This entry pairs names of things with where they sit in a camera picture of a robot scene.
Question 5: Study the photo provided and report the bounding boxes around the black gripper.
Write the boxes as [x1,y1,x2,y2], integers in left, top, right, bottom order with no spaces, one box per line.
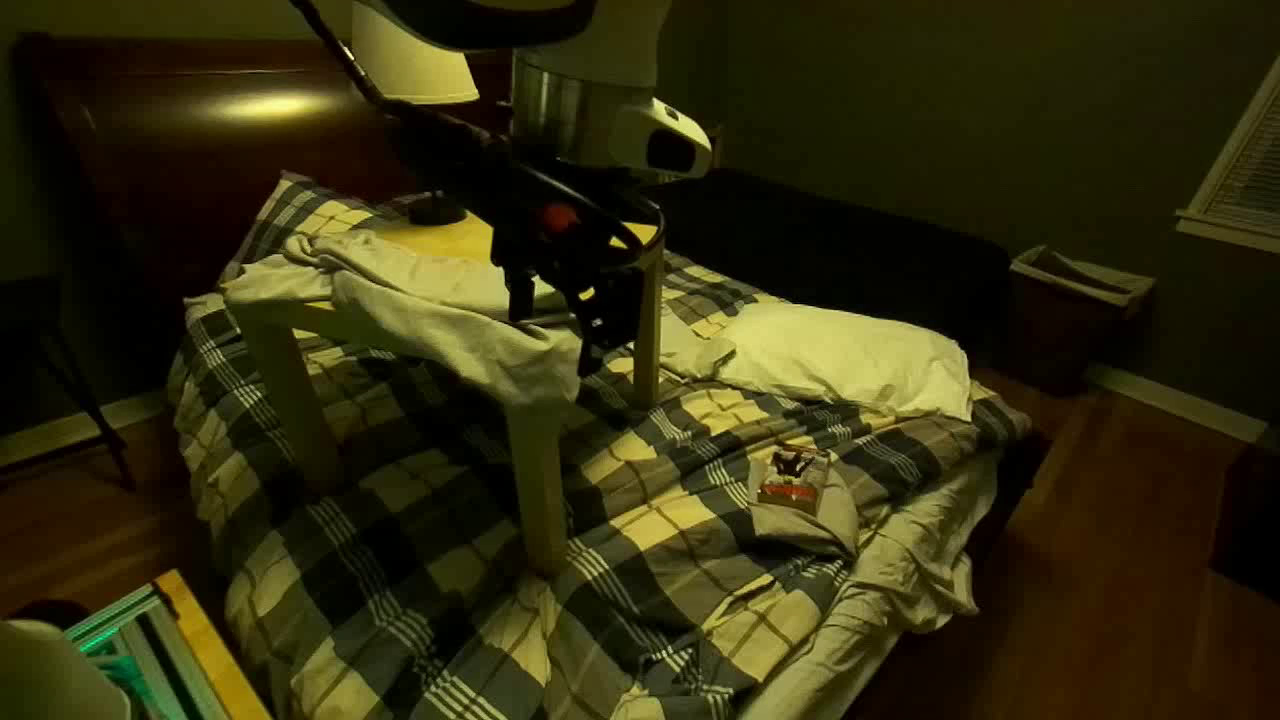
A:
[489,165,647,376]

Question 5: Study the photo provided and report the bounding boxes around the white cloth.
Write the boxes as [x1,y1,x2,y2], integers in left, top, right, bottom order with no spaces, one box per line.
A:
[223,227,582,405]

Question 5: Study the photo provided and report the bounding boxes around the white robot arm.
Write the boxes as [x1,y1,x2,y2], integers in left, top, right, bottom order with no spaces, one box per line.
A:
[344,0,717,376]

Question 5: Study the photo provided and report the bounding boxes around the small patterned cloth on bed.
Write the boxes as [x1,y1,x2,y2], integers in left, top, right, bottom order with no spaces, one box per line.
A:
[747,446,860,555]

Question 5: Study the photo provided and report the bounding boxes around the light wooden side table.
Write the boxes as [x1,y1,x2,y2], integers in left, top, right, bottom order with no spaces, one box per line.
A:
[231,196,673,580]

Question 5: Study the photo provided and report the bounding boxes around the white pillow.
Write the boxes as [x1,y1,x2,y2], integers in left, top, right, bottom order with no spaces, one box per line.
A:
[718,304,971,419]

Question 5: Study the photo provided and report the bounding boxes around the plaid checkered blanket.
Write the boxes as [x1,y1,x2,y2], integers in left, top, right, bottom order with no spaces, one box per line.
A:
[165,172,1033,720]

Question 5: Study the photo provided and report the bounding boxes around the table lamp with white shade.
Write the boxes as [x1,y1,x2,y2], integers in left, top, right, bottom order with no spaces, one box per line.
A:
[286,0,481,227]

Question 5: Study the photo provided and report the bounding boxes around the white bed sheet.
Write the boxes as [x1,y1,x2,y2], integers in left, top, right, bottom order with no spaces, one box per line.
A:
[738,454,999,720]

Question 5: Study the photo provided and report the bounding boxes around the small dark waste bin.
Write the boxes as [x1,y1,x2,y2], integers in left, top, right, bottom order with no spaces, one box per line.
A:
[1004,244,1156,391]

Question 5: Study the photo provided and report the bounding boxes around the dark wooden headboard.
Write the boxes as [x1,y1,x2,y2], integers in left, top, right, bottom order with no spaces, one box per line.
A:
[16,32,413,385]

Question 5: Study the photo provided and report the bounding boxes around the white framed window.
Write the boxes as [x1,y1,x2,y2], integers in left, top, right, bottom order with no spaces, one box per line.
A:
[1176,58,1280,254]

